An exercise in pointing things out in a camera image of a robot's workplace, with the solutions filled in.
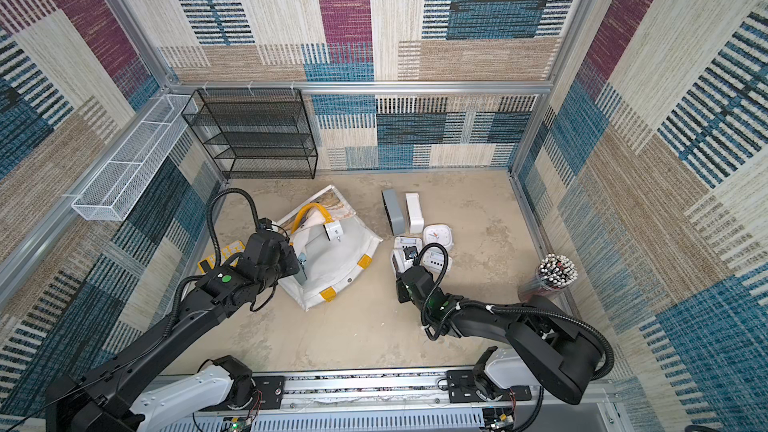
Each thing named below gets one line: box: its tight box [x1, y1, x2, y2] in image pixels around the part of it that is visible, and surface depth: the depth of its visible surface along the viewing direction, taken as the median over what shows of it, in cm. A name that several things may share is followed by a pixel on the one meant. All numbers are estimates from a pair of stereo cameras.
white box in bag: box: [390, 249, 413, 280], surface depth 89 cm
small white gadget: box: [392, 236, 423, 259], surface depth 98 cm
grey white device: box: [381, 188, 405, 236], surface depth 99 cm
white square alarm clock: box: [422, 224, 454, 252], surface depth 101 cm
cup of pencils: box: [518, 253, 579, 303], surface depth 76 cm
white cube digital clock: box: [405, 193, 424, 234], surface depth 103 cm
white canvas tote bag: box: [278, 185, 383, 312], surface depth 93 cm
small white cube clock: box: [323, 220, 344, 242], surface depth 98 cm
